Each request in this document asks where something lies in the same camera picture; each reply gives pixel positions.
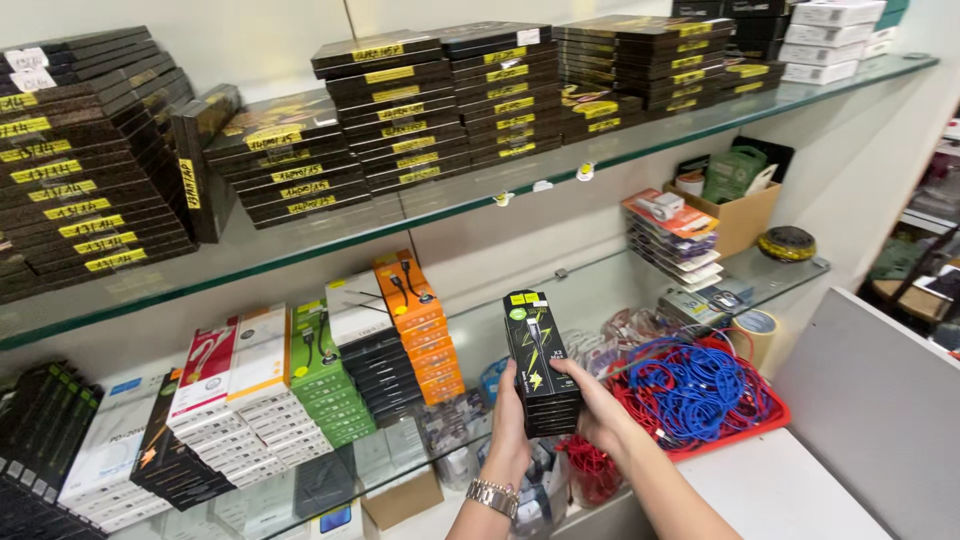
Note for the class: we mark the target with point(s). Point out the stack white orange-edged boxes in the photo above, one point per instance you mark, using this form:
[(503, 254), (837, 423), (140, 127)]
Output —
[(270, 397)]

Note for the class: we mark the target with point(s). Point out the stack of teal boxes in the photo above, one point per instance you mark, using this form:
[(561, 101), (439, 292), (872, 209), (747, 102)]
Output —
[(892, 13)]

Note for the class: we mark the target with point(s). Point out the stack red and white boxes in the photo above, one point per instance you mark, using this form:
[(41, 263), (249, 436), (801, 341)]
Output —
[(210, 390)]

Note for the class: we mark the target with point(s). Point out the person's left hand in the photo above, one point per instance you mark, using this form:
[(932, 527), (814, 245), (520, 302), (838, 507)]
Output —
[(508, 427)]

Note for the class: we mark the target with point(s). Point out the small brown cardboard box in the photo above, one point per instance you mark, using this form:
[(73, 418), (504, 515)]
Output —
[(401, 499)]

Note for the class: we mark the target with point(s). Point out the silver wristwatch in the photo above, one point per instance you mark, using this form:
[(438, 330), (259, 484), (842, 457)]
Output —
[(492, 496)]

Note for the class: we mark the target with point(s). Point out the stack white and black boxes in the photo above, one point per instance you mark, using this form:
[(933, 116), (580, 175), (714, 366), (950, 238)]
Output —
[(371, 345)]

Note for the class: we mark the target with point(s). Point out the pile of small boxed goods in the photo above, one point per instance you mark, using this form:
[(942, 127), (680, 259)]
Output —
[(457, 442)]

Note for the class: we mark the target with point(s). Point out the pile of flat accessory packets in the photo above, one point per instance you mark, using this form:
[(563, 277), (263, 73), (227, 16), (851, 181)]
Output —
[(705, 304)]

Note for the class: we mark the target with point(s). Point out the pile of clear plastic packets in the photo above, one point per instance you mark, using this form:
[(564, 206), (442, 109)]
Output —
[(622, 334)]

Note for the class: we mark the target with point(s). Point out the long glass shelf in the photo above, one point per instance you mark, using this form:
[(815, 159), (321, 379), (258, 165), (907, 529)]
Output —
[(450, 206)]

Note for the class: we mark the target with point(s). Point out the white phone box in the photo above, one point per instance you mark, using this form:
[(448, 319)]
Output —
[(336, 521)]

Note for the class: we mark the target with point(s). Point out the grey counter panel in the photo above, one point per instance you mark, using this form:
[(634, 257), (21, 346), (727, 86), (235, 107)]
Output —
[(877, 412)]

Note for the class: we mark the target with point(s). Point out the red tray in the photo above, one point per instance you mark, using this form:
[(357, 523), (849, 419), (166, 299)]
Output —
[(772, 420)]

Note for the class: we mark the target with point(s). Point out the tall stack black yellow-labelled boxes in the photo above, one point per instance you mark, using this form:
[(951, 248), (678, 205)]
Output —
[(82, 172)]

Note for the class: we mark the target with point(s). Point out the brown cardboard box with goods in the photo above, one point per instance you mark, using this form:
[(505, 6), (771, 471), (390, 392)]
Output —
[(739, 214)]

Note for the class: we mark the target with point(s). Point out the white shelf tag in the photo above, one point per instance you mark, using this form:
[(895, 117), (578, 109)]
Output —
[(585, 172), (503, 199), (542, 186)]

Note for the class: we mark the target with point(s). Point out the stack black orange-print boxes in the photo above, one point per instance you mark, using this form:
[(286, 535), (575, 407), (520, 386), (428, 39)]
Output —
[(176, 457)]

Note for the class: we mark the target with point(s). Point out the small blue packet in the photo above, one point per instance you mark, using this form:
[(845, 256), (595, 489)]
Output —
[(493, 381)]

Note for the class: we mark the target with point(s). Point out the person's right hand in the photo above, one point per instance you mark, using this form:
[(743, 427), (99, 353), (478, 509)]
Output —
[(607, 420)]

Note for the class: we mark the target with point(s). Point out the cluttered background table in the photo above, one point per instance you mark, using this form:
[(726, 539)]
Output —
[(922, 262)]

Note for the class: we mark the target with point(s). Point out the stack black green-striped boxes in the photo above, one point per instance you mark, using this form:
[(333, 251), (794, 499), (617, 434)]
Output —
[(41, 435)]

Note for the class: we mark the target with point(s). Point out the stack of white boxes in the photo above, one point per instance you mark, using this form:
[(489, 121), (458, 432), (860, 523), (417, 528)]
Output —
[(825, 41)]

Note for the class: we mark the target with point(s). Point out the round black yellow spool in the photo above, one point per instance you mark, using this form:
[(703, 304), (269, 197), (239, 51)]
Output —
[(786, 244)]

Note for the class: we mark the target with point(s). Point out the stack of orange charger packets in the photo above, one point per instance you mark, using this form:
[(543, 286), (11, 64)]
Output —
[(675, 240)]

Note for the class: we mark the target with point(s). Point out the upright black yellow-labelled box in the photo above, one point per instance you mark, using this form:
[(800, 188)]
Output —
[(202, 165)]

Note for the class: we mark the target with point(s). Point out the short glass shelf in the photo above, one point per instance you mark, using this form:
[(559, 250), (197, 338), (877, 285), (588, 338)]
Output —
[(525, 307)]

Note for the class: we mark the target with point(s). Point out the stack white power bank boxes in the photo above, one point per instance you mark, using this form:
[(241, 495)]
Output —
[(105, 457)]

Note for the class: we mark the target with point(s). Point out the beige tape roll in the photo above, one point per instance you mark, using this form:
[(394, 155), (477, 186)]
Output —
[(756, 334)]

